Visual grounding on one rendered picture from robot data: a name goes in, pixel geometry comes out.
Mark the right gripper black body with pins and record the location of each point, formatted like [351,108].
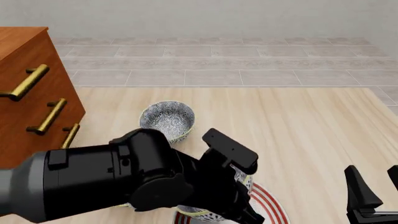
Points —
[373,218]

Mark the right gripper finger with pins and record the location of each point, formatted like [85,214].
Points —
[394,177]
[360,193]

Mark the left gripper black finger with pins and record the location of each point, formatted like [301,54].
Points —
[245,210]

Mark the patterned black white bowl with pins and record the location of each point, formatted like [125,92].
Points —
[166,120]
[202,216]

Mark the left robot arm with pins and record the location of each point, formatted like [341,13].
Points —
[93,177]

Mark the white plate with red rings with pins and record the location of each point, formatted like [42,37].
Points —
[271,206]

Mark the wooden cabinet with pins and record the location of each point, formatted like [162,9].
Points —
[37,58]

